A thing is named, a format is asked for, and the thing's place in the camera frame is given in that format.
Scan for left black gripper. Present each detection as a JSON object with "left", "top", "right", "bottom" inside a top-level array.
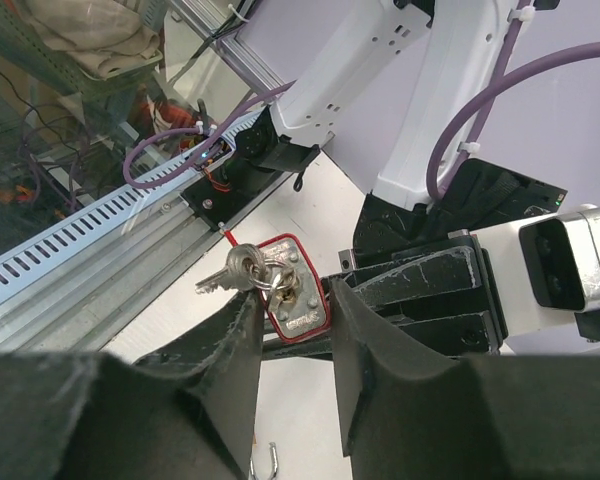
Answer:
[{"left": 323, "top": 235, "right": 508, "bottom": 357}]

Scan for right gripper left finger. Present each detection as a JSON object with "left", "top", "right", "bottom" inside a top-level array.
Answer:
[{"left": 0, "top": 293, "right": 264, "bottom": 479}]

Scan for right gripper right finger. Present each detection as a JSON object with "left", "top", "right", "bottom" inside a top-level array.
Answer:
[{"left": 331, "top": 280, "right": 600, "bottom": 479}]

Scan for red thin-cable padlock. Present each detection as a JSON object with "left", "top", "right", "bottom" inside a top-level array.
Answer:
[{"left": 219, "top": 233, "right": 331, "bottom": 344}]

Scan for silver keys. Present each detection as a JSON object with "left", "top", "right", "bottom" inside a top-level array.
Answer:
[{"left": 195, "top": 243, "right": 302, "bottom": 309}]

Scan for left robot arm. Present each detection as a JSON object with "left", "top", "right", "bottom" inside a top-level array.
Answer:
[{"left": 255, "top": 1, "right": 535, "bottom": 357}]

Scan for open brass padlock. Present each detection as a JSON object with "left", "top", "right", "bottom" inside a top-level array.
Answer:
[{"left": 248, "top": 442, "right": 280, "bottom": 480}]

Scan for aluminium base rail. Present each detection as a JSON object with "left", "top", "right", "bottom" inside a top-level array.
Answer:
[{"left": 0, "top": 164, "right": 301, "bottom": 354}]

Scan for white slotted cable duct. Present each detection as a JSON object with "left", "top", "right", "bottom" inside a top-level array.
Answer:
[{"left": 0, "top": 107, "right": 266, "bottom": 306}]

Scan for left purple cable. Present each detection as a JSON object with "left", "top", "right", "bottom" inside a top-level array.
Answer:
[{"left": 426, "top": 0, "right": 600, "bottom": 201}]

